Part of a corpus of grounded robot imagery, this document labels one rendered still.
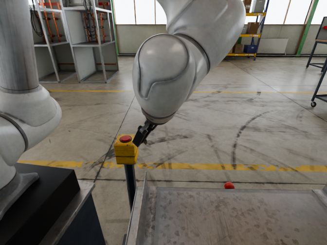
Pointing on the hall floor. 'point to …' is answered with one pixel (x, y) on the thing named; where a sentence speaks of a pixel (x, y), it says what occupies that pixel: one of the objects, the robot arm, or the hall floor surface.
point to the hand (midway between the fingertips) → (156, 127)
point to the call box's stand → (129, 169)
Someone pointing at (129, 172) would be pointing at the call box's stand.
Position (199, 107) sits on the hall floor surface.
